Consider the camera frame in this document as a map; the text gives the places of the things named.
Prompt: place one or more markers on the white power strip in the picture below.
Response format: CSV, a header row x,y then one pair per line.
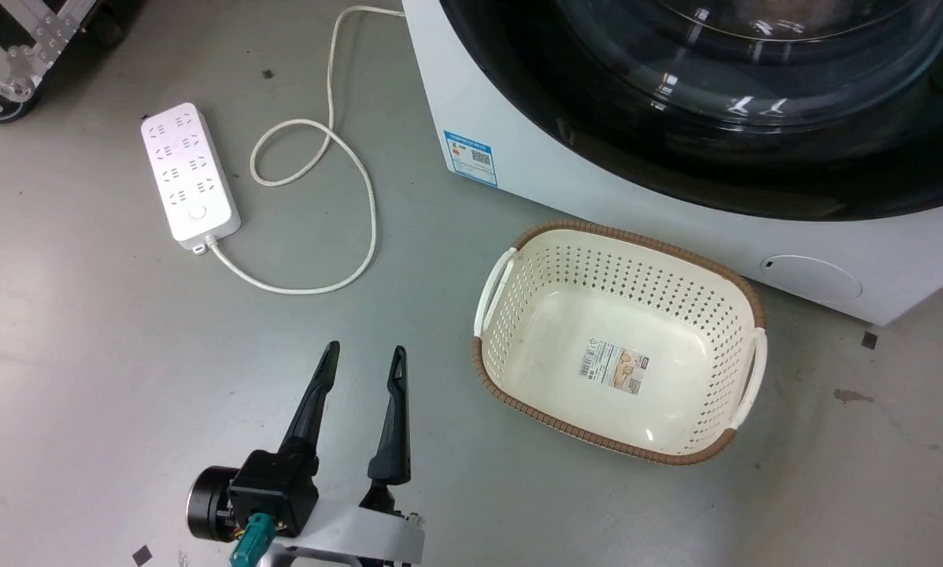
x,y
188,173

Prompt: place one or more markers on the metal frame cart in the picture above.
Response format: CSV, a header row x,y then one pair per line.
x,y
38,31

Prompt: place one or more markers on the cream laundry basket brown rim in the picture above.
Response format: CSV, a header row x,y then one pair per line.
x,y
550,346

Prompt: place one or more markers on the black floor tape piece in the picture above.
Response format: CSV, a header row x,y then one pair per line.
x,y
142,554
869,340

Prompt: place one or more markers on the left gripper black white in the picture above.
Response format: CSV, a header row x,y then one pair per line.
x,y
279,488

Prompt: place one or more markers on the white front-load washing machine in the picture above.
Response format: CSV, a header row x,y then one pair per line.
x,y
519,157

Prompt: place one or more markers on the round white drain filter cover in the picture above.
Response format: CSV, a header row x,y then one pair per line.
x,y
814,278

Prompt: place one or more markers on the blue white energy label sticker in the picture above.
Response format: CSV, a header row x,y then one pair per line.
x,y
471,157

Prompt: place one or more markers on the printed product label sticker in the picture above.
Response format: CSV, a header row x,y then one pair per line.
x,y
613,368

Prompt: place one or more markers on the black round glass washer door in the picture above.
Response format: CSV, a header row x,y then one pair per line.
x,y
597,102

